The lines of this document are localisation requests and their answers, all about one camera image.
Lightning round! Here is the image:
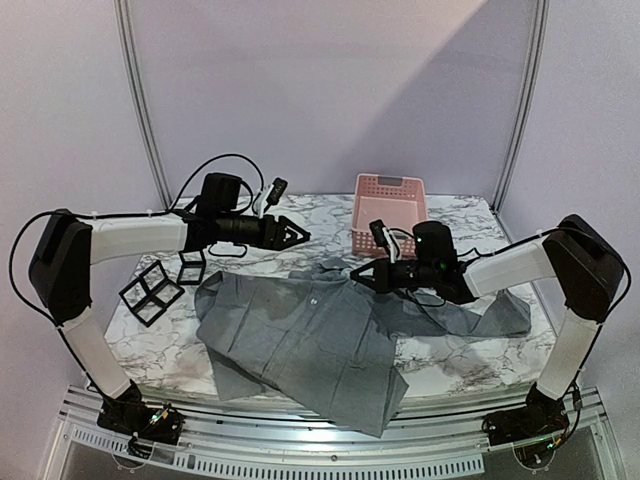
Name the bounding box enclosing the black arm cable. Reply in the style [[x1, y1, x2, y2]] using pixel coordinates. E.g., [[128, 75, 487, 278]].
[[8, 153, 266, 321], [449, 227, 630, 401]]

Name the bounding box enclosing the black frame display box pair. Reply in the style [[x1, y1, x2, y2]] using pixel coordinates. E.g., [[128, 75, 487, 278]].
[[119, 260, 185, 328]]

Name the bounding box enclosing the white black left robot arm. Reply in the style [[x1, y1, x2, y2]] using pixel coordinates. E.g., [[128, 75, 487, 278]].
[[27, 173, 310, 452]]

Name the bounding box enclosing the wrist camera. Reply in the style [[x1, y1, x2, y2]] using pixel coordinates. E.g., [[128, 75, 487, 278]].
[[252, 177, 288, 218], [369, 219, 402, 263]]

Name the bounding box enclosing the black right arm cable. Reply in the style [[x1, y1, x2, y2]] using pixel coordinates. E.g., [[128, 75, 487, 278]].
[[449, 227, 630, 401]]

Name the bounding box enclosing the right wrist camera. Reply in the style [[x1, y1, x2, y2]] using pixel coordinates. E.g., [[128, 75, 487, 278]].
[[369, 219, 402, 263]]

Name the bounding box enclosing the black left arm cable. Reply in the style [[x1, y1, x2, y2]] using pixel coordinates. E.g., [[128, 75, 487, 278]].
[[8, 153, 266, 321]]

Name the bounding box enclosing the left aluminium corner post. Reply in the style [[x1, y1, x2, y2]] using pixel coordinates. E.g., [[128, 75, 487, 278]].
[[114, 0, 172, 207]]

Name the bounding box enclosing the pink perforated plastic basket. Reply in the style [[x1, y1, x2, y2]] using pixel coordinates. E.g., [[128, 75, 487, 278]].
[[351, 173, 428, 257]]

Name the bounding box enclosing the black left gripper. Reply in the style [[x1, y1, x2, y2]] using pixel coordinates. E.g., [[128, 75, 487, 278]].
[[216, 211, 310, 251]]

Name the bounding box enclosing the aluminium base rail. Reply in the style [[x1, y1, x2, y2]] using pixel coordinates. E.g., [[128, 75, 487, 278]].
[[42, 387, 624, 479]]

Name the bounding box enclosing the right aluminium corner post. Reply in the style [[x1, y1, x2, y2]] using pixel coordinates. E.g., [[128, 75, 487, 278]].
[[490, 0, 550, 215]]

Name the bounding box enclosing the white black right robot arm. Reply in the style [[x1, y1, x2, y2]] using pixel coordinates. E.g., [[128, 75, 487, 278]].
[[350, 214, 632, 455]]

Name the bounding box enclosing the grey button-up shirt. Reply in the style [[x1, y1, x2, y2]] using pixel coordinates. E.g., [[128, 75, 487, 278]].
[[194, 258, 531, 437]]

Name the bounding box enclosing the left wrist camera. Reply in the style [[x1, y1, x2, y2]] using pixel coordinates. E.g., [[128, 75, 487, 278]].
[[252, 177, 288, 218]]

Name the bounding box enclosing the aluminium corner post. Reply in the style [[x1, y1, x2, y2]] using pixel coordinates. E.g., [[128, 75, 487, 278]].
[[490, 0, 550, 215], [114, 0, 172, 207]]

